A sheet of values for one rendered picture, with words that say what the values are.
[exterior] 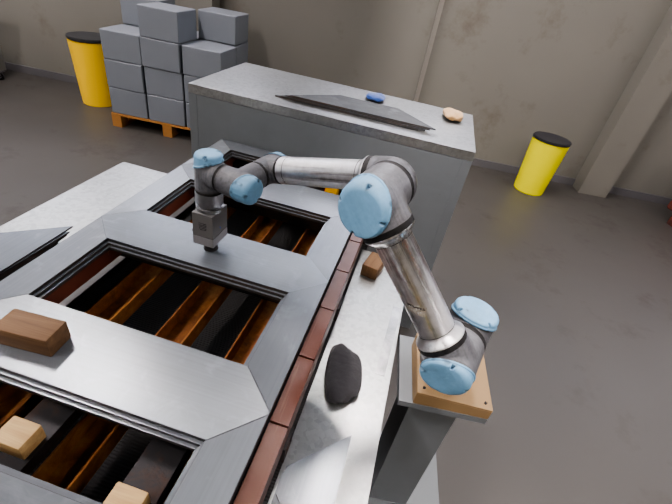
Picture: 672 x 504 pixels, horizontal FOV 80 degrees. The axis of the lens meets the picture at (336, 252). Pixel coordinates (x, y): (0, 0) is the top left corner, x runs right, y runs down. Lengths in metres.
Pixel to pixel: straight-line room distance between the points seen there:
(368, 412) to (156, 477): 0.50
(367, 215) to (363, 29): 3.79
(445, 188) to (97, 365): 1.45
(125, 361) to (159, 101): 3.43
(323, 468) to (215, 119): 1.58
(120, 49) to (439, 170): 3.18
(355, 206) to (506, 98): 3.99
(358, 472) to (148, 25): 3.72
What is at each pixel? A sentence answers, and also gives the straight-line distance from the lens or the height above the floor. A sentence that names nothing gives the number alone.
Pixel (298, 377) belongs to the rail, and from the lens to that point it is 0.96.
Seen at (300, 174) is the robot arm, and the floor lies 1.14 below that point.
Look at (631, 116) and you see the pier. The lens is 4.95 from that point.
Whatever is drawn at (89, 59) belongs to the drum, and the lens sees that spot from 4.91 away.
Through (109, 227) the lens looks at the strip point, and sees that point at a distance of 1.40.
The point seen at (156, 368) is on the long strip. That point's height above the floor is 0.84.
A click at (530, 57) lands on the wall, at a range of 4.67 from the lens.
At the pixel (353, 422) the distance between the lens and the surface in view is 1.09.
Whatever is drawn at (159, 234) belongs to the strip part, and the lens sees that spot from 1.34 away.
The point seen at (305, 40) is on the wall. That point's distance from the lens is 4.59.
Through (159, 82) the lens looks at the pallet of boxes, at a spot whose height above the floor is 0.49.
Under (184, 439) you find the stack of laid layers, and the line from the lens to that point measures 0.88.
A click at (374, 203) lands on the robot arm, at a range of 0.77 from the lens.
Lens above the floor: 1.59
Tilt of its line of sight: 35 degrees down
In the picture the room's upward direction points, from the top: 11 degrees clockwise
